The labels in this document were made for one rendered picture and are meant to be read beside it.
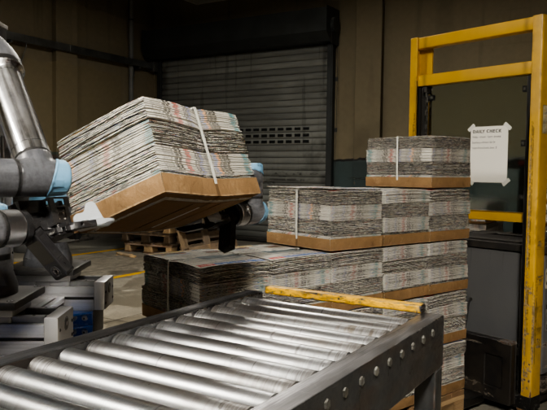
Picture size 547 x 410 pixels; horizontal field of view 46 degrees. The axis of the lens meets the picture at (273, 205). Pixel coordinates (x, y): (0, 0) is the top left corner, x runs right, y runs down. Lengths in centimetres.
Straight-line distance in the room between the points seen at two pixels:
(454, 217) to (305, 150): 697
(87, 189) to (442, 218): 177
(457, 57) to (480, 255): 586
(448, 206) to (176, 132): 169
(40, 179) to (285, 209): 142
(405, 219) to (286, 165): 735
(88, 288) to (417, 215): 137
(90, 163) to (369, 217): 132
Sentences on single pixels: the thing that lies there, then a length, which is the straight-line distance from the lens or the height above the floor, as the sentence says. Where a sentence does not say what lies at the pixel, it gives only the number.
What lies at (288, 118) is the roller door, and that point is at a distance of 998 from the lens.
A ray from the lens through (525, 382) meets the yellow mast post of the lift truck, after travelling 332.
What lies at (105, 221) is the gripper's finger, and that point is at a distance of 145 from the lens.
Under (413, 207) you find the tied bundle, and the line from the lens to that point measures 273.
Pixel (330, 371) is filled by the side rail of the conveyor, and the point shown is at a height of 80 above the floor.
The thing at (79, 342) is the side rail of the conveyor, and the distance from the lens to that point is 130.
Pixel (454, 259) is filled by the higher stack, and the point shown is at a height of 74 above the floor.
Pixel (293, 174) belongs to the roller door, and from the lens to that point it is 992.
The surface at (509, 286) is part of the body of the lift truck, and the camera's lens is 344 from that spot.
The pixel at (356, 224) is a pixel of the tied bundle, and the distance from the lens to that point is 247.
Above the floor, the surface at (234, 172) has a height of 113.
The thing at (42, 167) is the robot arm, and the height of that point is 113.
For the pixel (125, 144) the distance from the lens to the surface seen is 145.
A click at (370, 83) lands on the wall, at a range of 940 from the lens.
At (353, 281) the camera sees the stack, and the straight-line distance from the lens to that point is 250.
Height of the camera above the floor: 113
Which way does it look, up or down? 3 degrees down
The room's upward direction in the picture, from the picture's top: 1 degrees clockwise
